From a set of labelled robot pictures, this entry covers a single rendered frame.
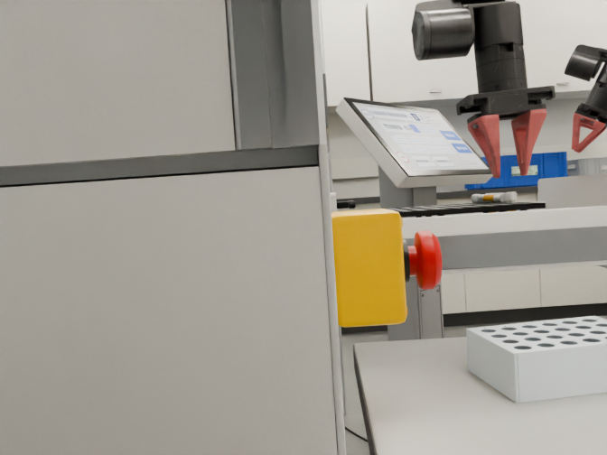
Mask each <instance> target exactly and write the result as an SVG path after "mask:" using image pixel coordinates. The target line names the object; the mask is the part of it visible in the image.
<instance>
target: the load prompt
mask: <svg viewBox="0 0 607 455"><path fill-rule="evenodd" d="M365 107H366V108H367V109H368V111H369V112H370V113H371V114H372V115H373V116H374V117H375V118H381V119H390V120H399V121H408V122H417V123H427V124H430V123H429V122H428V121H427V120H426V119H425V118H424V117H423V115H422V114H421V113H417V112H410V111H403V110H395V109H388V108H381V107H367V106H365Z"/></svg>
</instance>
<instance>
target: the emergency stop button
mask: <svg viewBox="0 0 607 455"><path fill-rule="evenodd" d="M408 252H409V260H410V275H415V276H416V280H417V283H418V286H419V287H420V288H421V289H424V290H427V289H434V288H435V286H436V285H437V284H439V283H440V281H441V278H442V267H443V261H442V253H441V248H440V244H439V241H438V238H437V236H436V235H434V234H433V233H432V232H430V231H429V230H423V231H418V232H416V234H415V238H414V245H413V246H409V247H408Z"/></svg>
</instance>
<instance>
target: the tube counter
mask: <svg viewBox="0 0 607 455"><path fill-rule="evenodd" d="M400 124H401V125H402V126H403V127H404V128H405V129H406V130H407V132H408V133H413V134H426V135H439V134H438V133H437V131H436V130H435V129H434V128H433V127H432V126H431V125H416V124H406V123H400Z"/></svg>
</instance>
